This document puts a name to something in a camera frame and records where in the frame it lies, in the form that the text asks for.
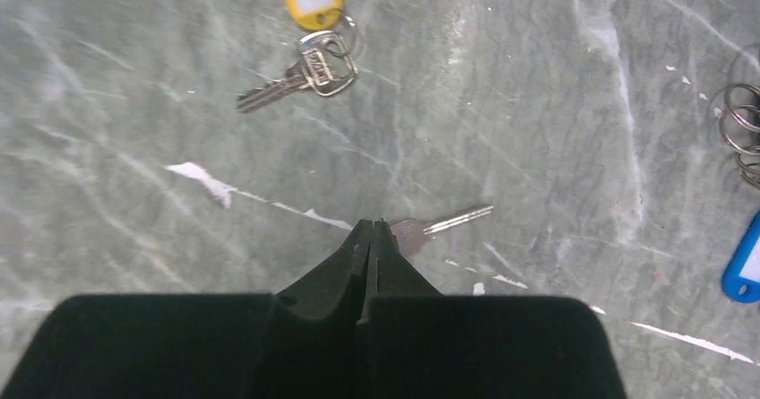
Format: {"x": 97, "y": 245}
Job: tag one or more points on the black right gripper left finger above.
{"x": 336, "y": 287}

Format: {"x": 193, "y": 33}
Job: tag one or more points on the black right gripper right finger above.
{"x": 391, "y": 281}

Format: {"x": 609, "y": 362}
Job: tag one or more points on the silver key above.
{"x": 413, "y": 234}
{"x": 324, "y": 66}

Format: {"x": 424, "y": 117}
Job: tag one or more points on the red handled key holder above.
{"x": 739, "y": 128}

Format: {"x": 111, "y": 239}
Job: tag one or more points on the blue key tag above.
{"x": 740, "y": 280}

